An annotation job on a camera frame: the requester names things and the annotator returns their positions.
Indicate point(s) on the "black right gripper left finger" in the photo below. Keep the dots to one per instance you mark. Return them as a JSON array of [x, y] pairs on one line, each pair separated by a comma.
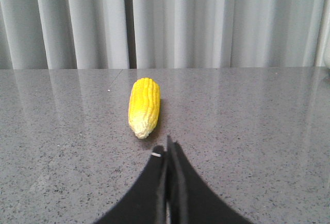
[[145, 202]]

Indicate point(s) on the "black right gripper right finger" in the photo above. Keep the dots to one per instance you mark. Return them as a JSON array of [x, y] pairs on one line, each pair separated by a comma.
[[190, 199]]

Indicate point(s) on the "yellow corn cob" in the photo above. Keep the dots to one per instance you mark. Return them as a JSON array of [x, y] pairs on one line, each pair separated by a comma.
[[144, 107]]

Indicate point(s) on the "grey pleated curtain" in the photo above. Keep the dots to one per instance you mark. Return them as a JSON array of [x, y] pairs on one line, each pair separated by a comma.
[[82, 34]]

